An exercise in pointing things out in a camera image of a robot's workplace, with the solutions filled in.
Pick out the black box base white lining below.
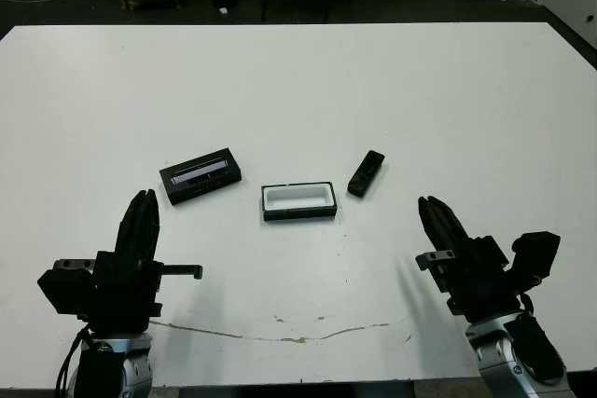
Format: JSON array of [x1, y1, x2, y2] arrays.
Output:
[[259, 179, 339, 223]]

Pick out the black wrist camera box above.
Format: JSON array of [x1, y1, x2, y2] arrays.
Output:
[[510, 231, 562, 290], [36, 267, 95, 316]]

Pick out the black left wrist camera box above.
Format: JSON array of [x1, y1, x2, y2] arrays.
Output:
[[36, 267, 95, 316]]

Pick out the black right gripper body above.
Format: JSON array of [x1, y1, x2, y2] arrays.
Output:
[[414, 234, 520, 324]]

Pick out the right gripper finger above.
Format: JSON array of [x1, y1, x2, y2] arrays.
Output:
[[425, 195, 474, 254], [417, 196, 462, 254]]

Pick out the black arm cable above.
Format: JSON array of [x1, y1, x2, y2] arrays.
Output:
[[515, 276, 542, 324], [54, 323, 94, 398]]

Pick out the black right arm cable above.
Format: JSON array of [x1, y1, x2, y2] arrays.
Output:
[[515, 276, 542, 324]]

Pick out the black box lid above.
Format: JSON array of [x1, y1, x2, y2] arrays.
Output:
[[159, 146, 243, 206]]

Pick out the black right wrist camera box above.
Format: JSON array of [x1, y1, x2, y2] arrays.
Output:
[[510, 231, 562, 290]]

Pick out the black handheld camera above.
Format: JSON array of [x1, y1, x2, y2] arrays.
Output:
[[346, 149, 386, 198]]

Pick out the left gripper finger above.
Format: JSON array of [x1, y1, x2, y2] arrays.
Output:
[[139, 188, 163, 261], [115, 189, 146, 260]]

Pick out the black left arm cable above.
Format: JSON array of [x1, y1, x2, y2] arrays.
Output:
[[54, 323, 94, 398]]

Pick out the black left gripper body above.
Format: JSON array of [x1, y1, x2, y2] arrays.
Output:
[[53, 251, 204, 332]]

